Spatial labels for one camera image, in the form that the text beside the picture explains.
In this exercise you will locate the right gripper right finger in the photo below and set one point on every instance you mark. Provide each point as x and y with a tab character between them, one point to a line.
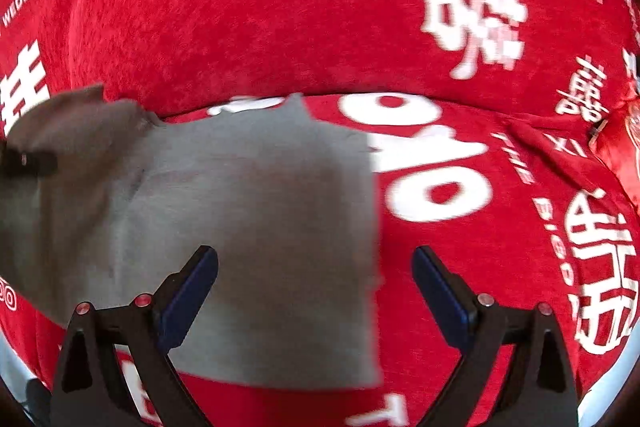
539	387

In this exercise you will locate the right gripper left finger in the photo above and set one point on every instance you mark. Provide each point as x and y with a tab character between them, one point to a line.
89	387

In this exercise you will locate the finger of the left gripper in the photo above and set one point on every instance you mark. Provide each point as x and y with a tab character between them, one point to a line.
16	163

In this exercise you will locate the grey fleece small garment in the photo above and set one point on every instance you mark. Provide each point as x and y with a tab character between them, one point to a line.
287	202

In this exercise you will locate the red printed bed cover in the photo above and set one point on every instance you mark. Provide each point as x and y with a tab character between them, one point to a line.
518	207

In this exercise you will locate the red printed quilt roll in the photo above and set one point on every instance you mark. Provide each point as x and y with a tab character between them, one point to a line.
547	57

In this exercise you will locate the red embroidered pillow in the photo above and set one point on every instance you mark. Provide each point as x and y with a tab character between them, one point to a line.
616	143

